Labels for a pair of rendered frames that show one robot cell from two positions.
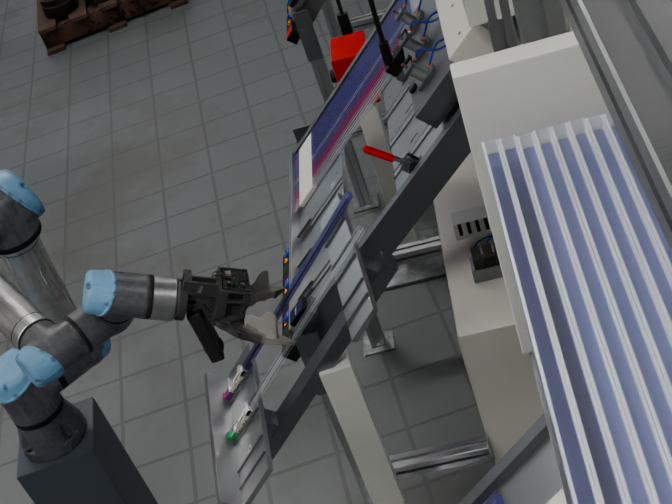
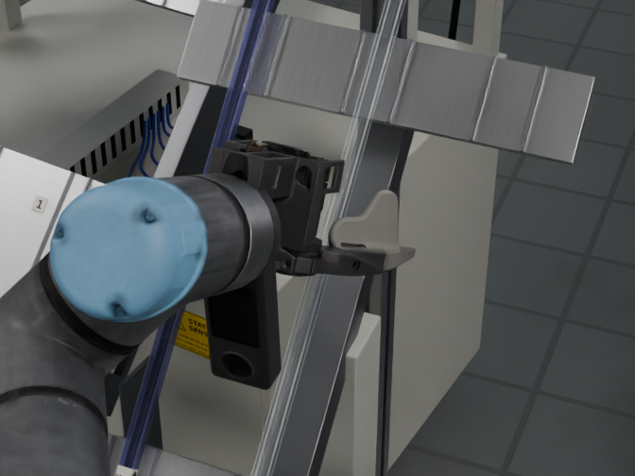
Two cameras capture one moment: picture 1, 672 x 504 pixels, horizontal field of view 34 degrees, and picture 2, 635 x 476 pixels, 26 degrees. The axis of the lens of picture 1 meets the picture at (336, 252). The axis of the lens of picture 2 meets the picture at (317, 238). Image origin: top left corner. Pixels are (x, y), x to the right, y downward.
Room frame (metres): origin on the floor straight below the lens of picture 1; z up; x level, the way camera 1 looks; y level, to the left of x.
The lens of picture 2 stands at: (1.21, 0.92, 1.59)
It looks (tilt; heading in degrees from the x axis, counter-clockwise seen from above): 37 degrees down; 290
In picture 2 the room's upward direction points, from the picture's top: straight up
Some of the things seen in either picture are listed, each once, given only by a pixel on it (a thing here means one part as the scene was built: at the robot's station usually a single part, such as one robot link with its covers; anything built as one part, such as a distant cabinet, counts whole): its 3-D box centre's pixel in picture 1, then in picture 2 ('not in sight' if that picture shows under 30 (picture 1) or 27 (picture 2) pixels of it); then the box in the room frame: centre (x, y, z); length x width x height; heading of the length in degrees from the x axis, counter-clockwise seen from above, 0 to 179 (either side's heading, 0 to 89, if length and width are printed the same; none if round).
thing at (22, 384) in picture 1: (25, 383); not in sight; (1.89, 0.73, 0.72); 0.13 x 0.12 x 0.14; 120
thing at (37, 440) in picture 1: (45, 421); not in sight; (1.89, 0.73, 0.60); 0.15 x 0.15 x 0.10
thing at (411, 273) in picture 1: (383, 159); not in sight; (2.74, -0.23, 0.39); 0.24 x 0.24 x 0.78; 80
